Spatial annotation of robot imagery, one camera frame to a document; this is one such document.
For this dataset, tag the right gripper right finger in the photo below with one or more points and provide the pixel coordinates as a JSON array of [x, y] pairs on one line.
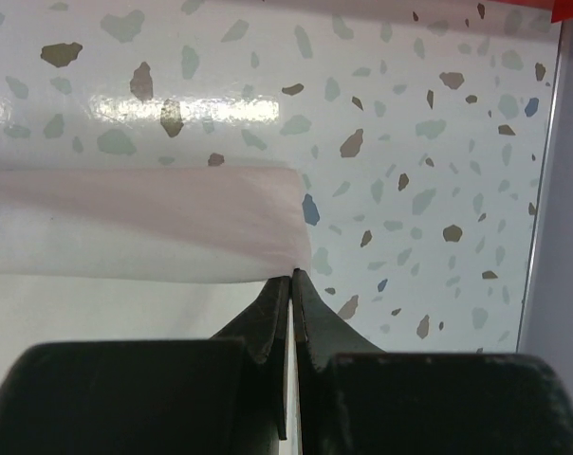
[[354, 398]]

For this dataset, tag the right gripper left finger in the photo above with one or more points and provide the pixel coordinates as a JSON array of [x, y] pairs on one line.
[[221, 395]]

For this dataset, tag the white printed t shirt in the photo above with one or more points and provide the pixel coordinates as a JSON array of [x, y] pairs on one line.
[[198, 225]]

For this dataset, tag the red plastic bin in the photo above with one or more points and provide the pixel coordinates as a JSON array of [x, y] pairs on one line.
[[562, 10]]

